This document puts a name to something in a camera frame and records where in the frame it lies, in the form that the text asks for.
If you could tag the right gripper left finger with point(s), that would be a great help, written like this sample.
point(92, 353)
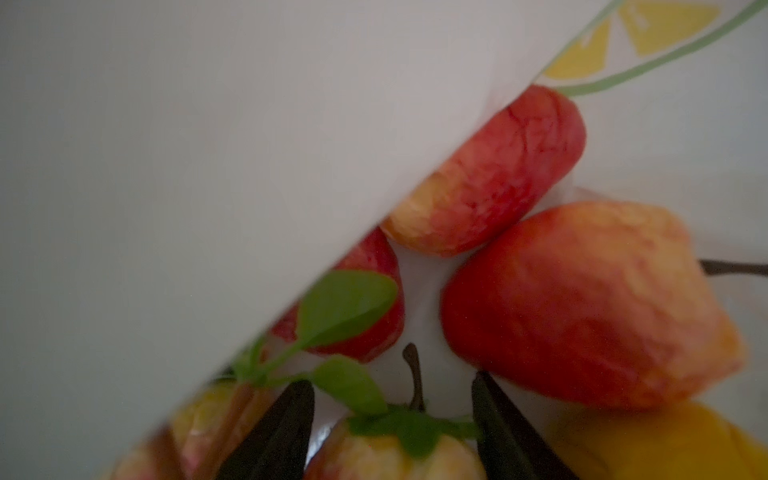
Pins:
point(276, 448)

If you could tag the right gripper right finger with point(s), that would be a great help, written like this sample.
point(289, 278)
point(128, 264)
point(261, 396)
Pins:
point(509, 446)

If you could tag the fake peach with leaves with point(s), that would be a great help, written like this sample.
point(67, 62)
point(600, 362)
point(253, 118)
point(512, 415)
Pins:
point(356, 433)

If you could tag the yellow fake lemon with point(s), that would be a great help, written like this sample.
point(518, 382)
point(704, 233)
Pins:
point(683, 441)

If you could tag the red fake strawberry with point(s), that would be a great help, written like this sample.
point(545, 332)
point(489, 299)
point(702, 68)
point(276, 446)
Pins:
point(495, 178)
point(602, 303)

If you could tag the white plastic bag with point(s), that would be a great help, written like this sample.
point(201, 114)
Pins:
point(173, 173)

